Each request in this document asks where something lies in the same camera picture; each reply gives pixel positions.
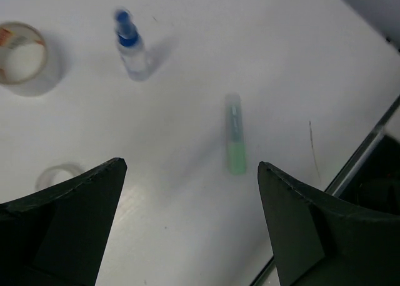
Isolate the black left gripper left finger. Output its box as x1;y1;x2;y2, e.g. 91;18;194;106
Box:
1;158;127;285

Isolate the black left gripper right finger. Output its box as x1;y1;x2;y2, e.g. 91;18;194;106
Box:
257;162;399;285

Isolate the small clear tape roll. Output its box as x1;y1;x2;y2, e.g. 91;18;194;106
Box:
34;163;84;192

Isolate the green highlighter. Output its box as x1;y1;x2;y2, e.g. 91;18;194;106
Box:
224;93;246;175

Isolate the large clear tape roll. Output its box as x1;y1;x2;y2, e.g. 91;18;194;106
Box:
1;21;63;97

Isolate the blue-capped spray bottle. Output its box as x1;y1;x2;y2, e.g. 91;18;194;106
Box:
113;8;151;81

